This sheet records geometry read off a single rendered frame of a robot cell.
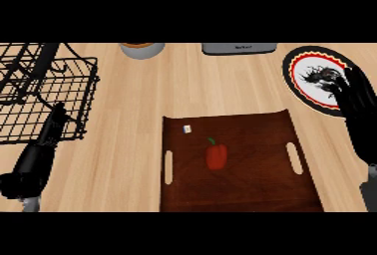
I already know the white plate with dark rim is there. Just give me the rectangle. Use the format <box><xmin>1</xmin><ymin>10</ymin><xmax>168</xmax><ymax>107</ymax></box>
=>
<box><xmin>281</xmin><ymin>45</ymin><xmax>362</xmax><ymax>118</ymax></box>

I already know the black wire basket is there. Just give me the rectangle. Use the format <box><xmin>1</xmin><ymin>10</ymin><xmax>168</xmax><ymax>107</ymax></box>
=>
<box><xmin>0</xmin><ymin>43</ymin><xmax>102</xmax><ymax>145</ymax></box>

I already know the grey flat appliance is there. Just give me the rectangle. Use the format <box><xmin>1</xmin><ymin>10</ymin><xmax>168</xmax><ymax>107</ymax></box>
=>
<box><xmin>199</xmin><ymin>43</ymin><xmax>279</xmax><ymax>56</ymax></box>

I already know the red bell pepper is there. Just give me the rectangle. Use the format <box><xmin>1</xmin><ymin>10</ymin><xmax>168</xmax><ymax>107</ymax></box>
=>
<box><xmin>204</xmin><ymin>136</ymin><xmax>229</xmax><ymax>171</ymax></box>

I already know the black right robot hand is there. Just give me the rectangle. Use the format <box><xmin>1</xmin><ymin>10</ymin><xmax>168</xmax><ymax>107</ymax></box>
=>
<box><xmin>328</xmin><ymin>66</ymin><xmax>377</xmax><ymax>164</ymax></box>

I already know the grey pot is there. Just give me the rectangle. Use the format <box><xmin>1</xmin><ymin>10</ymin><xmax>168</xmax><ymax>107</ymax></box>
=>
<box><xmin>119</xmin><ymin>43</ymin><xmax>167</xmax><ymax>61</ymax></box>

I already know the dark brown wooden tray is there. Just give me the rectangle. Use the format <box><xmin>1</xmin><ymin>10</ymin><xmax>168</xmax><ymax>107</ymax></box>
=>
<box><xmin>159</xmin><ymin>109</ymin><xmax>325</xmax><ymax>213</ymax></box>

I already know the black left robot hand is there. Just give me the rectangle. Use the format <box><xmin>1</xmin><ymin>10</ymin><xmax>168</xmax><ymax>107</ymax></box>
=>
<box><xmin>0</xmin><ymin>102</ymin><xmax>71</xmax><ymax>200</ymax></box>

